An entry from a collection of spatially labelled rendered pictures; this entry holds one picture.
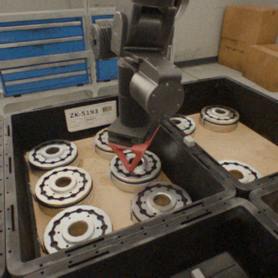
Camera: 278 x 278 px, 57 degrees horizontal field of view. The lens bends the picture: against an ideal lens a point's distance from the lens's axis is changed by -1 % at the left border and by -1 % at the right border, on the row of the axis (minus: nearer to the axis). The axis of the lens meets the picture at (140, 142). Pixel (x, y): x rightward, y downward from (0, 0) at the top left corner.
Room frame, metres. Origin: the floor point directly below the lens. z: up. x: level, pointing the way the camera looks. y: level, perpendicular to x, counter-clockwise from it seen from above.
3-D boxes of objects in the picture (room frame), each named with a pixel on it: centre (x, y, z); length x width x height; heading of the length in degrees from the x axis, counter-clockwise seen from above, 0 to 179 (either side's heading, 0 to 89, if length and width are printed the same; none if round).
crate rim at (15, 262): (0.38, 0.08, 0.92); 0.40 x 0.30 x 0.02; 24
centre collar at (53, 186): (0.35, 0.14, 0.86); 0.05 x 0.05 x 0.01
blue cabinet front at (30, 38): (2.14, 0.79, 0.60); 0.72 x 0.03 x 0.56; 116
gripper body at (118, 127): (0.41, 0.01, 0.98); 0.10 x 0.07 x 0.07; 159
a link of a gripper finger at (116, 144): (0.40, 0.01, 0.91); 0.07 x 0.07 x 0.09; 69
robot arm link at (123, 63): (0.40, 0.00, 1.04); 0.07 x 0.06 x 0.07; 26
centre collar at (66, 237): (0.25, 0.09, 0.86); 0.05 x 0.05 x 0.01
